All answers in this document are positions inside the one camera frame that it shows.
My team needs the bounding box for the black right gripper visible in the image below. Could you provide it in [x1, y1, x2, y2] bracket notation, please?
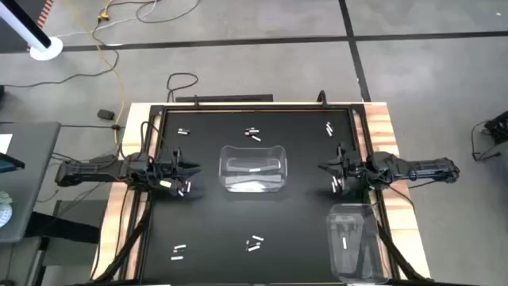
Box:
[317, 143, 372, 190]

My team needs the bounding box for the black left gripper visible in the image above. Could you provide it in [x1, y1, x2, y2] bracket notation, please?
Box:
[152, 146, 202, 196]

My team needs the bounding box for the clear plastic bin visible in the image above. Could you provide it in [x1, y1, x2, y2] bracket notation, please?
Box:
[218, 145, 288, 194]
[325, 203, 389, 284]

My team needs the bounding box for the black table mat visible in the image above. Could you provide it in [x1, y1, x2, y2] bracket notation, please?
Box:
[141, 109, 380, 284]

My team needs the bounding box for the black desk foot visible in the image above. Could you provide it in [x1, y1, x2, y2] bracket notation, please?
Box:
[24, 200, 101, 245]

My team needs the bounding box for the grey side desk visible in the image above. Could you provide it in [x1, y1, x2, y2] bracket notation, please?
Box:
[0, 121, 62, 244]

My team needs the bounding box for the black floor device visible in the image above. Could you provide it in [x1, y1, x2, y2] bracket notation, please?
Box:
[483, 110, 508, 145]

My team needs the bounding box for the dark tablet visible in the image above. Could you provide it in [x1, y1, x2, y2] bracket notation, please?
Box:
[0, 153, 26, 174]

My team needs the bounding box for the white black pole stand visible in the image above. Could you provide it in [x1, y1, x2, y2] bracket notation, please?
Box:
[0, 0, 64, 62]

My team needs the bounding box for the white patterned object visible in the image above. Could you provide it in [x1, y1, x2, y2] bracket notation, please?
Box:
[0, 190, 13, 229]

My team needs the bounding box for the orange striped panel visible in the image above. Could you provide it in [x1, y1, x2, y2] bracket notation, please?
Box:
[25, 0, 55, 52]

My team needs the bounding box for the looped black floor cable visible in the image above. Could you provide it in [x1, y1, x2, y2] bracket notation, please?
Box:
[165, 71, 199, 103]

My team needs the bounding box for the black device cable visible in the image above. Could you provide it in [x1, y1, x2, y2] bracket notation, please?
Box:
[470, 120, 508, 163]

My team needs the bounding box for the long black floor cable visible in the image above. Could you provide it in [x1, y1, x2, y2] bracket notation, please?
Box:
[0, 17, 121, 88]

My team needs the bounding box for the yellow extension cable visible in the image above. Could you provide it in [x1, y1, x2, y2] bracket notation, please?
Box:
[63, 0, 127, 146]

